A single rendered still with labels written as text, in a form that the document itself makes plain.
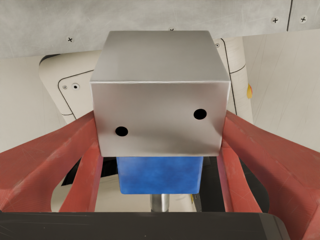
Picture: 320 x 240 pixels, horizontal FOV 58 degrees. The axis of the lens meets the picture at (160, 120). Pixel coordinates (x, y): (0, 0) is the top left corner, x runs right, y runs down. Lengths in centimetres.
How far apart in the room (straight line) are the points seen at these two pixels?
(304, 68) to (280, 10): 103
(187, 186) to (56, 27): 18
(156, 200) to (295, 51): 111
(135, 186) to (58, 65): 77
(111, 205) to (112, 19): 25
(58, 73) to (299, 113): 101
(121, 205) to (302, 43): 100
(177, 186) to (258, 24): 17
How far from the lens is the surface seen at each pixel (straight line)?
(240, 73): 90
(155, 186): 15
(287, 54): 124
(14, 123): 145
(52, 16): 27
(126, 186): 16
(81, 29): 27
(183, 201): 40
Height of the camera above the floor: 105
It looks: 54 degrees down
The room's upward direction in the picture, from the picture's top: 179 degrees clockwise
